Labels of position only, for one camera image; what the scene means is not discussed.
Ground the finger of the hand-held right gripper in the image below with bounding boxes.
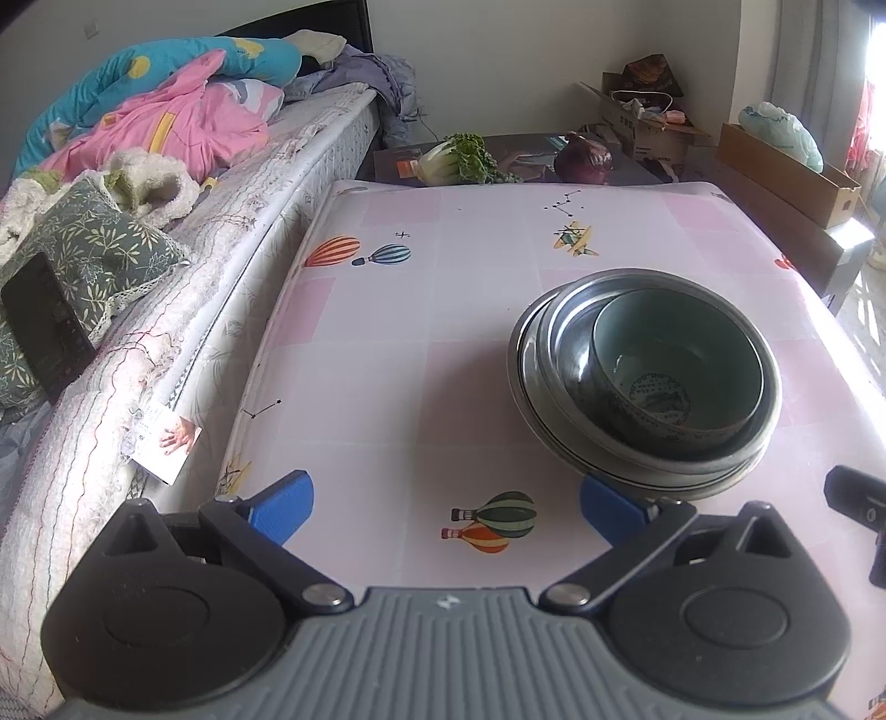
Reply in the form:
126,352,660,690
823,465,886,536

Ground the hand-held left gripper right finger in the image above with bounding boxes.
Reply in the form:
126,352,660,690
538,475,794,616

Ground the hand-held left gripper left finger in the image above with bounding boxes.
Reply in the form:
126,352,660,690
106,469,356,616

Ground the small steel bowl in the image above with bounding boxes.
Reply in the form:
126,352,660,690
545,282,777,475

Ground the large steel bowl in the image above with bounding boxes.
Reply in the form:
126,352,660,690
508,269,784,487

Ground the green ceramic bowl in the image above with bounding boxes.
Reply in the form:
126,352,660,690
587,289,765,452

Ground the mattress paper tag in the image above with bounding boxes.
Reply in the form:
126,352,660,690
122,404,204,485

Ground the pink printed tablecloth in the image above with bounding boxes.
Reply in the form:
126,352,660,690
214,178,886,720

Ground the black phone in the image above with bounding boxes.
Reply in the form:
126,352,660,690
0,250,99,407

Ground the long open cardboard box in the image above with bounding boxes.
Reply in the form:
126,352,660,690
715,122,863,231

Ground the green floral pillow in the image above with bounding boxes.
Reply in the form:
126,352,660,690
0,176,193,407

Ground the white fleece cloth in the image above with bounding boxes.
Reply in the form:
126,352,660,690
0,148,203,245

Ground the purple cabbage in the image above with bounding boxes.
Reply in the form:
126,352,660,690
553,131,616,187

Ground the black printed appliance box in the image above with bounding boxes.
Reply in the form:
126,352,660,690
374,134,681,187

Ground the pale green plastic bag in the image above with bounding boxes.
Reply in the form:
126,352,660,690
736,101,826,176

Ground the napa cabbage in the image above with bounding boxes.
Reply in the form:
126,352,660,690
416,133,522,187

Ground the pink quilt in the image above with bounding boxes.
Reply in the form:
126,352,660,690
42,55,286,186

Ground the grey clothing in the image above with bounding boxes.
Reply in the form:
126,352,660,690
284,45,425,148

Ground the cream white cloth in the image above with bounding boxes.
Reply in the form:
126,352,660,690
282,29,348,65

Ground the teal patterned blanket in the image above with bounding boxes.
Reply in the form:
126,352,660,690
14,36,304,178

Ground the black headboard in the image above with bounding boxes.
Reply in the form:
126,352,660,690
213,0,376,56

